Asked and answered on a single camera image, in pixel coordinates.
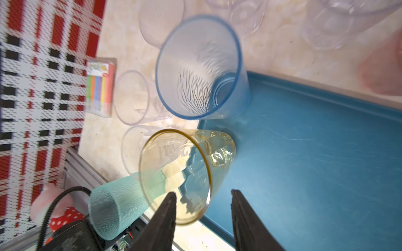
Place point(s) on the red white plush toy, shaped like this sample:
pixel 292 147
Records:
pixel 54 210

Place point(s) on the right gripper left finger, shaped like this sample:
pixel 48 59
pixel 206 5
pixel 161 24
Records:
pixel 159 232

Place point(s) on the pink plastic cup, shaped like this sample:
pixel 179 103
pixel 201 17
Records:
pixel 381 71

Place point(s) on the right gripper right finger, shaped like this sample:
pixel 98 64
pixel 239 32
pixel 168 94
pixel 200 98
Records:
pixel 249 232

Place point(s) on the clear faceted cup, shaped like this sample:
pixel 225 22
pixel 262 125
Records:
pixel 132 144
pixel 136 100

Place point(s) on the green textured plastic cup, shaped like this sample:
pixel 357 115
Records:
pixel 116 205

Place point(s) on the clear cup back left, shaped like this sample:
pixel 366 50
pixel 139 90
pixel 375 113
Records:
pixel 245 16

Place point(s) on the teal plastic tray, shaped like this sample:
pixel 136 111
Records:
pixel 321 170

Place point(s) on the frosted clear cup left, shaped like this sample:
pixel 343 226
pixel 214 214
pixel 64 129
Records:
pixel 158 18

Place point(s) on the blue textured plastic cup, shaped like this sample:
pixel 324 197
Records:
pixel 200 73

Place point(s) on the colourful marker pack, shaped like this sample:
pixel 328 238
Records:
pixel 99 86

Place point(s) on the clear cup middle row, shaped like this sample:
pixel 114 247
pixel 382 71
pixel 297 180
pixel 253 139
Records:
pixel 329 24

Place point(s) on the yellow plastic cup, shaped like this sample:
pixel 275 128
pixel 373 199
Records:
pixel 192 163

